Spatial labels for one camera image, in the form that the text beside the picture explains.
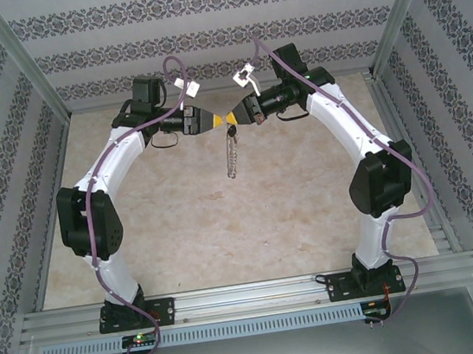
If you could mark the metal band with key rings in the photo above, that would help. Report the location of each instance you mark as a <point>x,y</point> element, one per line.
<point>232,160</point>

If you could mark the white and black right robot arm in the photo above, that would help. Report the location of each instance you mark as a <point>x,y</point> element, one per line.
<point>338,124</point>

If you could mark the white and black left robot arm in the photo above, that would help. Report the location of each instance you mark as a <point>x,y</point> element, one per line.
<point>104,168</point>

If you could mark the aluminium mounting rail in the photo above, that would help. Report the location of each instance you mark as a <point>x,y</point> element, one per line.
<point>252,297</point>

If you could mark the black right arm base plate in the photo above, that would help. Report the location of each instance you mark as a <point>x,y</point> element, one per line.
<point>336,288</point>

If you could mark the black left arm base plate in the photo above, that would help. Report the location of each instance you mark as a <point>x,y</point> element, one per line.
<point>164,311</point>

